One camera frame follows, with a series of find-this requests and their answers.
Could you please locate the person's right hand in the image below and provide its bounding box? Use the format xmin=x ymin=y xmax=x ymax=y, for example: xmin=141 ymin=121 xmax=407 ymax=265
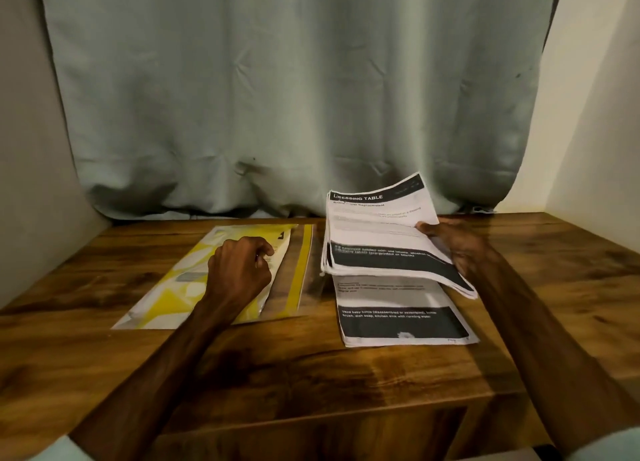
xmin=415 ymin=218 xmax=499 ymax=282

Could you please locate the person's left hand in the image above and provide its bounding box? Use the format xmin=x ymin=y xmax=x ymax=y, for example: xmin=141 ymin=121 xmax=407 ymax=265
xmin=203 ymin=236 xmax=276 ymax=322

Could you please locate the yellow patterned folder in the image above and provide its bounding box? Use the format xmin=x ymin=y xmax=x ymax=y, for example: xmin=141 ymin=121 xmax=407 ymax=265
xmin=110 ymin=222 xmax=331 ymax=332

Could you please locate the wash baby bottle paper stack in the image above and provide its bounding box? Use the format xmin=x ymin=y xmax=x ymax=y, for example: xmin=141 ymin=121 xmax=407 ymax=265
xmin=332 ymin=274 xmax=480 ymax=349

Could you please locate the person's left forearm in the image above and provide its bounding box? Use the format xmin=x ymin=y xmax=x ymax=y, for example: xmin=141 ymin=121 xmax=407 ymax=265
xmin=30 ymin=310 xmax=236 ymax=461

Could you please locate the person's right forearm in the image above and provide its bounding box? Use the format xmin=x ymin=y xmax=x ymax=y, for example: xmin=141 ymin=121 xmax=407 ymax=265
xmin=470 ymin=260 xmax=640 ymax=461

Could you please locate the pale green curtain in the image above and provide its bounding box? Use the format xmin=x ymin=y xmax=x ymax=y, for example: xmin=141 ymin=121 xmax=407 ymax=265
xmin=38 ymin=0 xmax=566 ymax=220

